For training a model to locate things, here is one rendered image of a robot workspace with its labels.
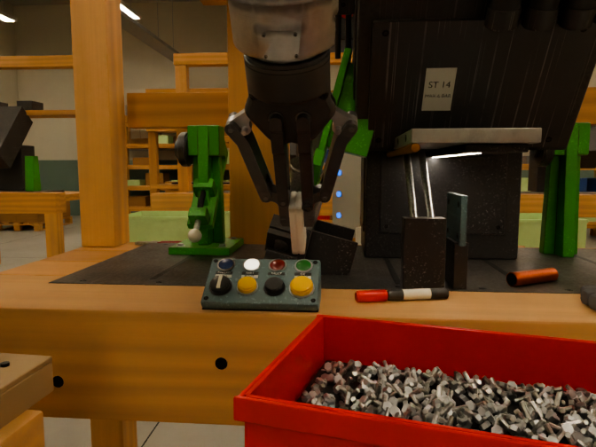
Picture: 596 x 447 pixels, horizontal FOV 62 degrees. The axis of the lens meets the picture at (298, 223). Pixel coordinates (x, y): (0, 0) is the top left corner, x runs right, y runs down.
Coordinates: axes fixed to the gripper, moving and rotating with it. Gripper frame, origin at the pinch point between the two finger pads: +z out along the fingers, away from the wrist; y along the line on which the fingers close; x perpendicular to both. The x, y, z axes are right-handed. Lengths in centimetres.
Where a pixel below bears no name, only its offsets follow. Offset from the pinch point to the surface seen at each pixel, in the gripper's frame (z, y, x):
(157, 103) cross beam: 23, -43, 73
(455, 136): -2.9, 19.1, 13.7
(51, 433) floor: 157, -112, 46
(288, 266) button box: 11.1, -2.1, 3.9
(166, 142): 505, -357, 822
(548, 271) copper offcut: 22.0, 37.3, 14.1
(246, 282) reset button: 9.9, -7.1, -0.1
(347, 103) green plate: 2.5, 5.7, 32.8
